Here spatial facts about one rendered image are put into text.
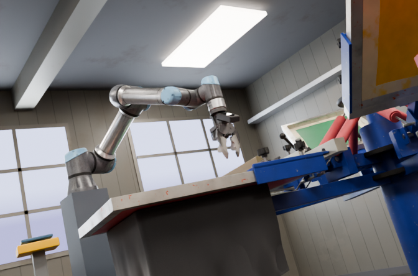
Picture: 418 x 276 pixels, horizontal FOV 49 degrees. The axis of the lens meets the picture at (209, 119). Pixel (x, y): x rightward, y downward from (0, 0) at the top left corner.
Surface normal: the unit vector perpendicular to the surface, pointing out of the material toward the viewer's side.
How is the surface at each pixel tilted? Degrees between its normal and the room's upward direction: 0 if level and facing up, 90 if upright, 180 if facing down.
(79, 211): 90
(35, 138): 90
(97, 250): 90
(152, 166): 90
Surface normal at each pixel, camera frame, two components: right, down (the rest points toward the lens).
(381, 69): 0.17, 0.65
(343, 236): -0.79, 0.04
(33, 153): 0.55, -0.37
